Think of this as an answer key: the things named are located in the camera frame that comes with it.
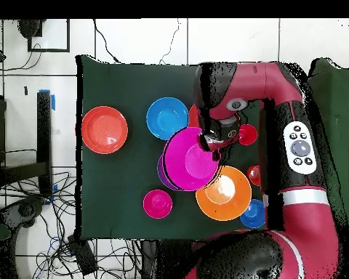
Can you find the large magenta plastic bowl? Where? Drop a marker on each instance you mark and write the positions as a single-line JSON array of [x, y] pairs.
[[186, 162]]

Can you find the purple plastic bowl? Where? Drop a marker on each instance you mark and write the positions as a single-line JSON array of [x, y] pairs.
[[162, 177]]

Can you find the small crimson plastic bowl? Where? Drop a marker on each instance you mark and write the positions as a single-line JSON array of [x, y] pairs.
[[157, 204]]

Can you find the red-orange plastic bowl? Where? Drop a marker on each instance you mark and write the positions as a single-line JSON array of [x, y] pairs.
[[104, 130], [193, 116]]

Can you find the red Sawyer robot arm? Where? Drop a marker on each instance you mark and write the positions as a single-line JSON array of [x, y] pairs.
[[308, 226]]

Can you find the red plastic cup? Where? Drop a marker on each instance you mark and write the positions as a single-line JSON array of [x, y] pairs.
[[248, 135]]

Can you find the orange plastic cup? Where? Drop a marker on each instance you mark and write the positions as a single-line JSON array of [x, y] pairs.
[[253, 175]]

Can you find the light blue plastic bowl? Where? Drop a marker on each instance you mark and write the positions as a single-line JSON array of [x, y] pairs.
[[167, 117]]

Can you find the large orange plastic bowl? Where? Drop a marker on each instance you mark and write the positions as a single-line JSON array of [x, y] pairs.
[[224, 203]]

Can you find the small dark blue bowl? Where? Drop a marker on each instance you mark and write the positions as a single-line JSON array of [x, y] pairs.
[[253, 216]]

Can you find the dark green tablecloth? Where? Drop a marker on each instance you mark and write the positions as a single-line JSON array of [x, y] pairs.
[[133, 84]]

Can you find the black power brick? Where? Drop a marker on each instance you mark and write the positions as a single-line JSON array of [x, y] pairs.
[[83, 255]]

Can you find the black office chair base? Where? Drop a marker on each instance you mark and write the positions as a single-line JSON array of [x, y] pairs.
[[26, 209]]

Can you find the person's black shoe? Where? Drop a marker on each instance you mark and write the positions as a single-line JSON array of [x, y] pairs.
[[29, 27]]

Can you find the black bench frame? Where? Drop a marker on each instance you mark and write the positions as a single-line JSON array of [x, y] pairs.
[[43, 130]]

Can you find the black square floor frame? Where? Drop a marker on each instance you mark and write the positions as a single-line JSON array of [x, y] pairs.
[[67, 35]]

